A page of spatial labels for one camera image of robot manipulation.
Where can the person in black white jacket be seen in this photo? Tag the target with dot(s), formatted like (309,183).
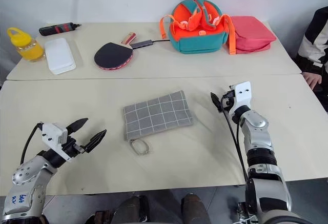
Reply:
(316,39)

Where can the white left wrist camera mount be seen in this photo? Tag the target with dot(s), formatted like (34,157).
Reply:
(52,134)

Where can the pink fabric bag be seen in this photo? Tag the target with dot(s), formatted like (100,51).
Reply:
(249,34)

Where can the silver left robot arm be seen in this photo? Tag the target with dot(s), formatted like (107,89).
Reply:
(24,175)

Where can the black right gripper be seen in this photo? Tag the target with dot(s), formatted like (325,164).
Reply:
(227,100)

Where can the white rectangular box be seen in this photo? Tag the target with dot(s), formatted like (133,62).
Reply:
(59,56)

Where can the grey checked fabric pouch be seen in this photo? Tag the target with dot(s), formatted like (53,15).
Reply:
(157,115)

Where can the grey USB hub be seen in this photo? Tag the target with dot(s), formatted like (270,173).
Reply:
(141,44)

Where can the yellow-lidded jar of orange liquid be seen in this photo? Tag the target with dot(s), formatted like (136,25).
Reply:
(27,47)

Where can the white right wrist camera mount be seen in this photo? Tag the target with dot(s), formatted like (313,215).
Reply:
(242,93)

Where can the bystander's bare hand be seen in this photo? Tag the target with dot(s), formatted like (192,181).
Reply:
(312,78)

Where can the black and red marker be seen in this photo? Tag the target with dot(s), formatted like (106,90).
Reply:
(59,28)

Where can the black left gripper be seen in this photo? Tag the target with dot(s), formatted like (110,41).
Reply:
(70,145)

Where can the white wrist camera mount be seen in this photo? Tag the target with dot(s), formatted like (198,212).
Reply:
(242,93)
(52,134)

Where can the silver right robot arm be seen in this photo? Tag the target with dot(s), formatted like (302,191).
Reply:
(258,152)

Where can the black table tennis paddle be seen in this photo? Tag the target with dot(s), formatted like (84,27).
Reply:
(112,56)

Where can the orange and teal backpack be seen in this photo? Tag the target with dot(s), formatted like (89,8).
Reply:
(198,33)

